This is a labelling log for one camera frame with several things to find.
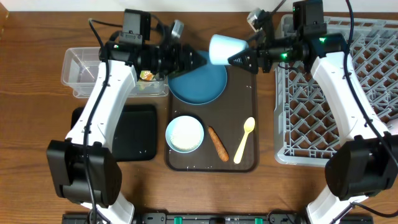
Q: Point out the light blue rice bowl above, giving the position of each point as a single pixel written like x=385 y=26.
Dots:
x=184 y=134

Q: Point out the orange carrot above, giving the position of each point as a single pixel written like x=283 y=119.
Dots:
x=222 y=153

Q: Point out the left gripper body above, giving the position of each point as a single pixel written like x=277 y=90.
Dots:
x=160 y=63

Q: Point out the grey dishwasher rack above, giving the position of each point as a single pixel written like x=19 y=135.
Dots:
x=305 y=132

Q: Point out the pale yellow plastic spoon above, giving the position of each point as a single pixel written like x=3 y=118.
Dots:
x=249 y=126

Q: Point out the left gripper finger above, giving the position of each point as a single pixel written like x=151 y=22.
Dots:
x=186 y=68
x=191 y=58

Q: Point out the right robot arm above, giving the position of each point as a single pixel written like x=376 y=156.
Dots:
x=366 y=162

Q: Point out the pink plastic cup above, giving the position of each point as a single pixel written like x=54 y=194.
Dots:
x=392 y=126

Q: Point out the dark blue plate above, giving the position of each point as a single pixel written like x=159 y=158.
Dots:
x=201 y=86

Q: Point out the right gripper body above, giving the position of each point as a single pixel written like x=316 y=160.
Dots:
x=283 y=51

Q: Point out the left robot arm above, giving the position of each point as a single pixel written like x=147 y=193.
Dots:
x=82 y=166

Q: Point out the black waste bin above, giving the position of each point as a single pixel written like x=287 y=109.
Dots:
x=132 y=137

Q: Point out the light blue plastic cup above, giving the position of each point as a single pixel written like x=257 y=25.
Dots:
x=222 y=47

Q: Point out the clear plastic waste bin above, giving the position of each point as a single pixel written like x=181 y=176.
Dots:
x=80 y=69

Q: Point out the yellow green snack wrapper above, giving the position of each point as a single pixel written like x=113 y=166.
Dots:
x=146 y=76

